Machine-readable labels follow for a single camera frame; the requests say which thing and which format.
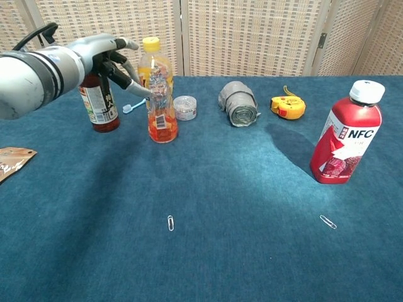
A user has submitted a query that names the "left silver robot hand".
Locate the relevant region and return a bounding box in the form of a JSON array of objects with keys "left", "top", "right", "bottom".
[{"left": 71, "top": 33, "right": 155, "bottom": 98}]

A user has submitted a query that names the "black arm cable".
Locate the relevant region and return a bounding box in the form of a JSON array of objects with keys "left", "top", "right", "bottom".
[{"left": 12, "top": 22, "right": 59, "bottom": 53}]

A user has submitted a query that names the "grey roll of bags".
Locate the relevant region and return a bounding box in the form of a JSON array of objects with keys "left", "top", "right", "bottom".
[{"left": 217, "top": 81, "right": 262, "bottom": 128}]

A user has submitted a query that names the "small clear plastic jar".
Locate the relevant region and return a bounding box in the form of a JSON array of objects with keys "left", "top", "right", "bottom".
[{"left": 173, "top": 96, "right": 198, "bottom": 121}]

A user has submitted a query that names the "red NFC juice bottle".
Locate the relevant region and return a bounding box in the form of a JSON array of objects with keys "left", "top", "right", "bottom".
[{"left": 310, "top": 79, "right": 386, "bottom": 185}]

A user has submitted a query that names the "yellow tape measure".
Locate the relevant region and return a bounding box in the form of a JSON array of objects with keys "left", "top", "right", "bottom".
[{"left": 270, "top": 85, "right": 307, "bottom": 120}]

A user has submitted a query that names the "blue tablecloth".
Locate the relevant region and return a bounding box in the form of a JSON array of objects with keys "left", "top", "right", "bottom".
[{"left": 0, "top": 74, "right": 403, "bottom": 302}]

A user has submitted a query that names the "dark tea bottle black cap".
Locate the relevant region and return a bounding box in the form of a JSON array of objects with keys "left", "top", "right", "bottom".
[{"left": 78, "top": 70, "right": 121, "bottom": 133}]

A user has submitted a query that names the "light blue toothbrush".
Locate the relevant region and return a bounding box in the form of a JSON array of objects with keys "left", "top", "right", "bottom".
[{"left": 122, "top": 97, "right": 147, "bottom": 115}]

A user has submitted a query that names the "yellow-capped orange tea bottle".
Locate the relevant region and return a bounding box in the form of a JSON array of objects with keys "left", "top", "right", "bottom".
[{"left": 137, "top": 36, "right": 179, "bottom": 144}]

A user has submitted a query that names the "woven folding screen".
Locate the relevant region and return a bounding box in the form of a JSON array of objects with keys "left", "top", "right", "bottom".
[{"left": 0, "top": 0, "right": 403, "bottom": 79}]

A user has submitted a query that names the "brown spout pouch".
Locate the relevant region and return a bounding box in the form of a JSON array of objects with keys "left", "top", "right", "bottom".
[{"left": 0, "top": 147, "right": 38, "bottom": 184}]

